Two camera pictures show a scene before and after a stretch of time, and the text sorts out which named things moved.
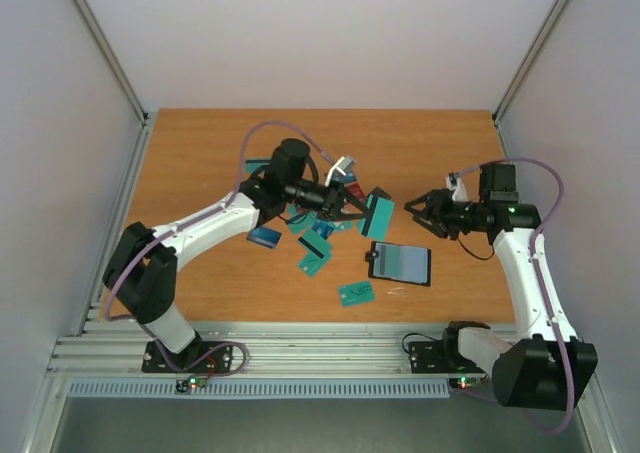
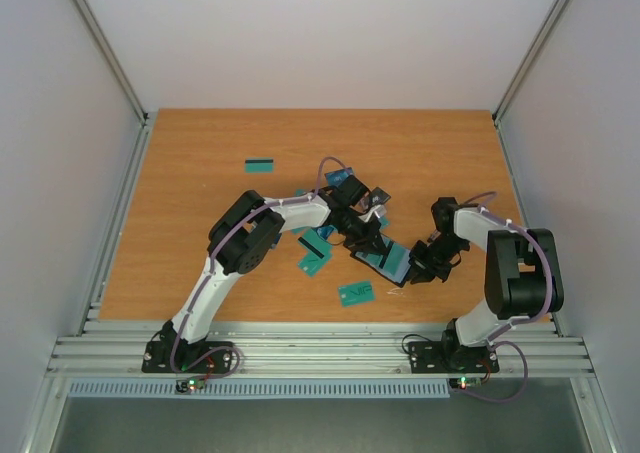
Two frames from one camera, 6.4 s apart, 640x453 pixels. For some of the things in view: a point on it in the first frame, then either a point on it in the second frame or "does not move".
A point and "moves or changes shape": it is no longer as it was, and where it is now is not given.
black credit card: x=379 y=192 does not move
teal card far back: x=252 y=163 does not move
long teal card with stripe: x=376 y=225 → x=394 y=261
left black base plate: x=197 y=357 does not move
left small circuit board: x=184 y=386 does not move
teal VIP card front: x=356 y=293 does not move
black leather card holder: x=402 y=263 moves or changes shape
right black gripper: x=435 y=211 → x=431 y=261
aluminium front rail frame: x=114 y=349 does not move
